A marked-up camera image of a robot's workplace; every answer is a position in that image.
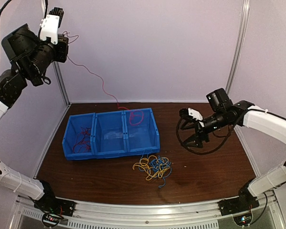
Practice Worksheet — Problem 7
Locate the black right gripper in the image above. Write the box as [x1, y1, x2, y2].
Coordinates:
[180, 109, 227, 148]

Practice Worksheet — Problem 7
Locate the blue cable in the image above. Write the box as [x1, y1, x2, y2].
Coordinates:
[138, 149, 173, 189]

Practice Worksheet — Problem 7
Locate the yellow cable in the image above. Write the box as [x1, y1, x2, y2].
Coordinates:
[133, 155, 172, 181]

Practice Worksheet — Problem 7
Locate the red cable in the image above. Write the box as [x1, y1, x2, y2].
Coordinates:
[61, 31, 145, 155]

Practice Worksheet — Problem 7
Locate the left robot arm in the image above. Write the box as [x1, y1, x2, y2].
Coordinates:
[0, 24, 69, 212]

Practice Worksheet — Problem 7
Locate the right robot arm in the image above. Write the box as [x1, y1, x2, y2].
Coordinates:
[176, 88, 286, 211]

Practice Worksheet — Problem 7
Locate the blue plastic bin right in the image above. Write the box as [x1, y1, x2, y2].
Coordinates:
[124, 108, 160, 156]

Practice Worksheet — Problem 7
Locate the blue plastic bin left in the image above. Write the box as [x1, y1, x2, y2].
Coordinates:
[62, 113, 95, 161]

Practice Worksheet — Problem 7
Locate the right circuit board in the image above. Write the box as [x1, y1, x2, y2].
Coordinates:
[233, 213, 253, 227]

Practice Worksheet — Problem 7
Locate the circuit board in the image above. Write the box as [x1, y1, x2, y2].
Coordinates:
[233, 213, 253, 227]
[41, 213, 62, 227]

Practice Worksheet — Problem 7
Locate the left circuit board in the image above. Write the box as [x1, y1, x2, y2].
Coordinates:
[41, 213, 62, 227]

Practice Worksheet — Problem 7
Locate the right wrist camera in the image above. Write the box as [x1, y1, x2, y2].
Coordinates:
[179, 108, 204, 127]

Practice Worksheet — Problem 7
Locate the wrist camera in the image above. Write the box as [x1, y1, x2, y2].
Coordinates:
[179, 108, 204, 127]
[39, 7, 64, 45]

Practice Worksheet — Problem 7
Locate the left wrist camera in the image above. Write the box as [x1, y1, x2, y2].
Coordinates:
[39, 7, 64, 45]

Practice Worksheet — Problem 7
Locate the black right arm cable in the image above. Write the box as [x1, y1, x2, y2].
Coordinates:
[175, 112, 286, 155]

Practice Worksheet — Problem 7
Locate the left aluminium frame post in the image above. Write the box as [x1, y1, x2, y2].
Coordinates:
[40, 0, 70, 107]

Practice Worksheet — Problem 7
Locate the aluminium frame post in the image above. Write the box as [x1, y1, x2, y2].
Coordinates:
[225, 0, 250, 94]
[40, 0, 70, 107]

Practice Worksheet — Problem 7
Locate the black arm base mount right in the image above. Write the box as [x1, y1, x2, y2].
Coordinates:
[218, 197, 260, 216]

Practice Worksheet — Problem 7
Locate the right aluminium frame post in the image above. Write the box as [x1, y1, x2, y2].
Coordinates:
[225, 0, 250, 94]

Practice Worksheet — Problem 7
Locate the aluminium front rail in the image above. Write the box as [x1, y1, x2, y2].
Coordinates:
[8, 192, 286, 229]

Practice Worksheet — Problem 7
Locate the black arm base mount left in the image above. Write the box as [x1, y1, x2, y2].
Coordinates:
[33, 198, 76, 217]

